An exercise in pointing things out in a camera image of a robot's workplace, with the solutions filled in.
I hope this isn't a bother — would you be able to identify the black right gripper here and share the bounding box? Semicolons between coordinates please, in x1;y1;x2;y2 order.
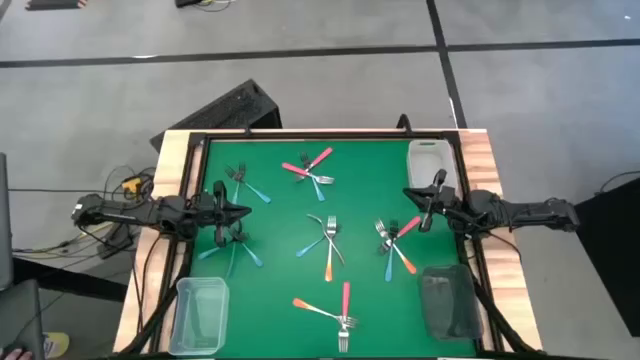
402;168;459;234

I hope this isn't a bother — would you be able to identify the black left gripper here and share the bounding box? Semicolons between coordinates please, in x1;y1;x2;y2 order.
199;179;253;249

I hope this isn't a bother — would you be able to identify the white plastic bin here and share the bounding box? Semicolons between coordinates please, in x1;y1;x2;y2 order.
405;139;460;196

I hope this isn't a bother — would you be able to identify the green table mat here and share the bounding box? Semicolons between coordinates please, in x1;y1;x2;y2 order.
189;138;479;359

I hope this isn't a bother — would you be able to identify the clear plastic bin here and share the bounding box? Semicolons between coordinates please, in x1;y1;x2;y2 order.
168;276;231;357

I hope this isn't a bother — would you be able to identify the dark smoky plastic bin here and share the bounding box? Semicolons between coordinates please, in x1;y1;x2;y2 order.
418;263;485;341

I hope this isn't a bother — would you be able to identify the black stand foot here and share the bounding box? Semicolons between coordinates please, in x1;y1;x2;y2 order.
97;219;136;260

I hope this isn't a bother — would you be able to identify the black floor strip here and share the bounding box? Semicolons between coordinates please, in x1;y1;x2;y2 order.
12;256;130;304

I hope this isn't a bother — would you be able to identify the black equipment box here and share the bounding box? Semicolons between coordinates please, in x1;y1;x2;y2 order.
563;177;640;339

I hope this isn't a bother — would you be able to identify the yellow and blue object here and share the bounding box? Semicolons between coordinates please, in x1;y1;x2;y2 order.
42;331;71;359

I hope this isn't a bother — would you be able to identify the gray panel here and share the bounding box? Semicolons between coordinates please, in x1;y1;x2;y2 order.
0;152;15;291

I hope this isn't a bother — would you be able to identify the black bar with orange ends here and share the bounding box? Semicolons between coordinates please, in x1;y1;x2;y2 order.
24;0;89;11

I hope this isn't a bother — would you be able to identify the black floor cable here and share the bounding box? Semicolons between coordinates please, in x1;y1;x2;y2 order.
594;169;640;196

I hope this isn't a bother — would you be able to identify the black device with cables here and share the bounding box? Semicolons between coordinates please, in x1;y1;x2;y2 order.
173;0;236;13

